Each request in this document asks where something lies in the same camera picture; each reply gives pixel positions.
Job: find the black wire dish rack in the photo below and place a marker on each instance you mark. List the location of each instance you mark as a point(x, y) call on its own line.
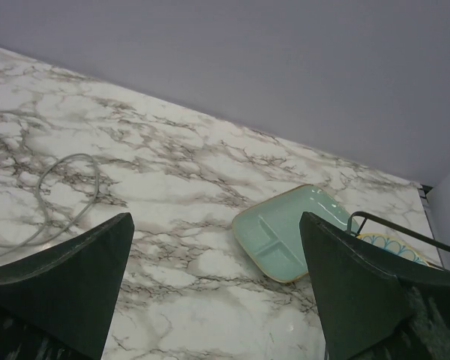
point(358, 219)

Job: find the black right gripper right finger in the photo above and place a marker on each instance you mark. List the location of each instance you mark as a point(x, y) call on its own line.
point(373, 304)

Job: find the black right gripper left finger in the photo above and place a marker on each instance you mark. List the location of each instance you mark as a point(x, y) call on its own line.
point(58, 303)

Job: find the yellow blue patterned bowl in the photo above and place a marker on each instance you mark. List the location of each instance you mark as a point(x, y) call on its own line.
point(394, 246)

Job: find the teal divided tray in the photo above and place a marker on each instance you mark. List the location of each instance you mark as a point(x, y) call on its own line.
point(269, 231)

